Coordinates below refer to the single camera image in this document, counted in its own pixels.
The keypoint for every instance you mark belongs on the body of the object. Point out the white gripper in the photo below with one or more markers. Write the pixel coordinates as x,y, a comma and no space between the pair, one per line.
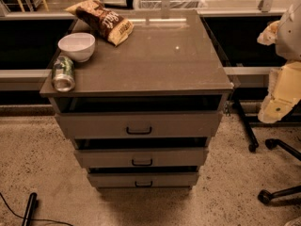
290,37

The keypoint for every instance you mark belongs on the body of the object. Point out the grey bottom drawer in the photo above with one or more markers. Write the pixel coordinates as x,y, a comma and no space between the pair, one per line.
186,179

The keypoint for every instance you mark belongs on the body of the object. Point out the grey drawer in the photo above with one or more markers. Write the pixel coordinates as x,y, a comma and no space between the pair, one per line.
186,179
134,125
131,158

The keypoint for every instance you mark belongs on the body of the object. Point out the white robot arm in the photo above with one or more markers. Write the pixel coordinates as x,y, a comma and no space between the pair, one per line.
288,44

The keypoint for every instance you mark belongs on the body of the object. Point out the grey drawer cabinet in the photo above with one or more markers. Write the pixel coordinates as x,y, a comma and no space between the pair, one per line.
167,65

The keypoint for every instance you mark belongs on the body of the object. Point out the grey middle drawer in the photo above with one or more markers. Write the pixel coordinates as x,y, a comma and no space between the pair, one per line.
131,158

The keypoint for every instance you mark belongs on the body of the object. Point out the grey top drawer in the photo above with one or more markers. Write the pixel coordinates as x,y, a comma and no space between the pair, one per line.
134,125

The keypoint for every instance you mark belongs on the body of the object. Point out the brown chip bag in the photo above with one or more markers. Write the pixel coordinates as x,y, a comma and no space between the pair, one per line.
111,26

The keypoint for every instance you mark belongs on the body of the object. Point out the white bowl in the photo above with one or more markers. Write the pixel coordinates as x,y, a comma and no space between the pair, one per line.
78,47

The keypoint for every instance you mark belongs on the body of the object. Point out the green soda can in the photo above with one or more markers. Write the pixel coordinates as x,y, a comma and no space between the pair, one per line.
63,74

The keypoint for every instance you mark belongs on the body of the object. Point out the black stand foot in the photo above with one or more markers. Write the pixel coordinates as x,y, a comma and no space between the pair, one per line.
31,206

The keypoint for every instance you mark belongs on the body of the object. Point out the wire mesh basket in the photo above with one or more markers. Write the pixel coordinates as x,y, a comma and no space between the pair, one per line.
173,4

